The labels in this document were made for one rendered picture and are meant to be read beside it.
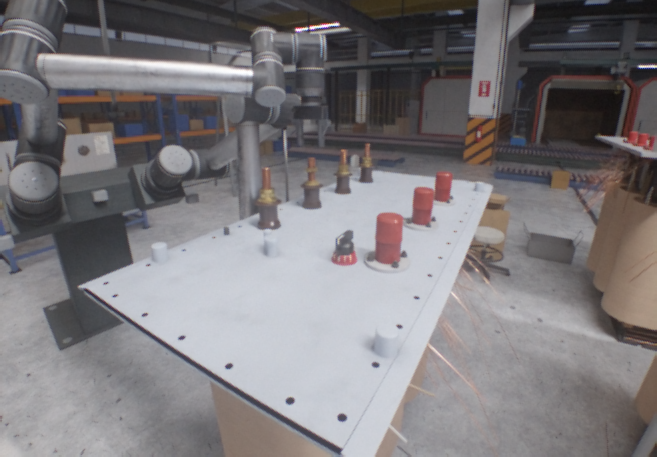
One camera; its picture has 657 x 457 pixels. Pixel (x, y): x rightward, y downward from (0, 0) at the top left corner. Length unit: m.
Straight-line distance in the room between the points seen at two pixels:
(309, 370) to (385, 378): 0.12
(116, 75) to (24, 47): 0.25
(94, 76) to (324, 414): 1.04
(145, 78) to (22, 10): 0.40
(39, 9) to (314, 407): 1.28
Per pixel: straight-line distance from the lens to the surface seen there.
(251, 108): 1.41
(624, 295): 3.31
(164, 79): 1.12
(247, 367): 0.59
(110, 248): 3.09
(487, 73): 11.41
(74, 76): 1.18
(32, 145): 2.02
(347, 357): 0.59
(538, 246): 4.63
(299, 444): 0.95
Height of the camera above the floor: 1.77
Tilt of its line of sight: 18 degrees down
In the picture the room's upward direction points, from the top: straight up
